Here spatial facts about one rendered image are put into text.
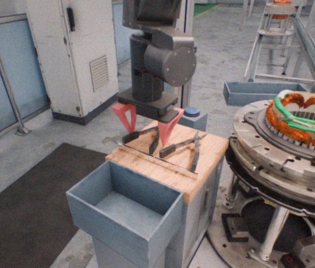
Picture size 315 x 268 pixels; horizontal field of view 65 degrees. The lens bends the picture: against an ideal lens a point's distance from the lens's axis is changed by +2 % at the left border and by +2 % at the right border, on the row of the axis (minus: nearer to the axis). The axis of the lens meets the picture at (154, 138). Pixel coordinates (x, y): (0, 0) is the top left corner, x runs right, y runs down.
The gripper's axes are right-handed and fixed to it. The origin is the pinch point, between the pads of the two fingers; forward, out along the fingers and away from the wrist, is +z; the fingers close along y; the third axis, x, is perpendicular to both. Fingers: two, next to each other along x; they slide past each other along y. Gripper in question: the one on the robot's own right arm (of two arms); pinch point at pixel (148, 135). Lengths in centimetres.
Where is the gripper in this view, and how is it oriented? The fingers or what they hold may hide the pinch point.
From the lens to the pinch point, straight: 51.5
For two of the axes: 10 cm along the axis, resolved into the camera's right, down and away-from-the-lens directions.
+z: -0.1, 8.3, 5.6
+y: 8.5, 3.0, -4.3
